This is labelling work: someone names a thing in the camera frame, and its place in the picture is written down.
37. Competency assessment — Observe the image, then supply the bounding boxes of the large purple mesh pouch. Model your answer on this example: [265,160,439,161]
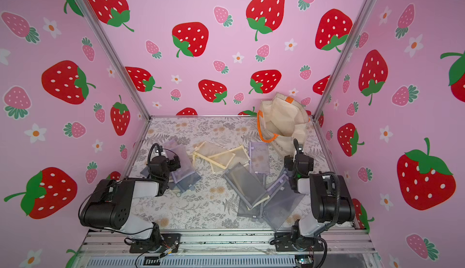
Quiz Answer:
[262,176,311,232]

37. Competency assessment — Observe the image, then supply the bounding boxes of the grey mesh pouch cream trim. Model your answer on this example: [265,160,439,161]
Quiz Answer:
[224,164,270,209]

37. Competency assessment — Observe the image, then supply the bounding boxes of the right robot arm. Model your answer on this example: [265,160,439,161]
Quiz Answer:
[284,139,356,249]

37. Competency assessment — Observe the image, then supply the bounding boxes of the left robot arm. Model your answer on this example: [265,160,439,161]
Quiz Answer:
[78,143,181,252]

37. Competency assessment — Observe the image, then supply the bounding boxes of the grey-blue mesh pouch left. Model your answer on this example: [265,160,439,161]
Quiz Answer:
[140,166,151,179]

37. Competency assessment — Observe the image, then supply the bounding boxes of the purple mesh pouch left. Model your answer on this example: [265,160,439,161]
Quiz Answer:
[162,140,201,194]

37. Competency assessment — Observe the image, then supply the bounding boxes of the purple mesh pouch centre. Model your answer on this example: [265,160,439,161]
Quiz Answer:
[249,142,271,175]

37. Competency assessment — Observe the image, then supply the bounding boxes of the cream mesh pouch front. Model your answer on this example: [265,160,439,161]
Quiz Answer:
[215,145,250,168]

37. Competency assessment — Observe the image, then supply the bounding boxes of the cream mesh pouch rear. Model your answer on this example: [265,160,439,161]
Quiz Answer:
[193,141,236,173]

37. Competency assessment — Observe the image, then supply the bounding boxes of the beige canvas bag orange handles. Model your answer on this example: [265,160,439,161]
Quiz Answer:
[257,93,310,157]

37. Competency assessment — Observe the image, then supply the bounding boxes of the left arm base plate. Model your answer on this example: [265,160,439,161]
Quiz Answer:
[130,233,182,253]

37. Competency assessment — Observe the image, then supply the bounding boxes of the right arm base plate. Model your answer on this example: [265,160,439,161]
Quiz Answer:
[270,232,324,252]

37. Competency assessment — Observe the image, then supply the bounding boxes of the aluminium front rail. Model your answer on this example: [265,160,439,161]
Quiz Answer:
[71,228,382,268]

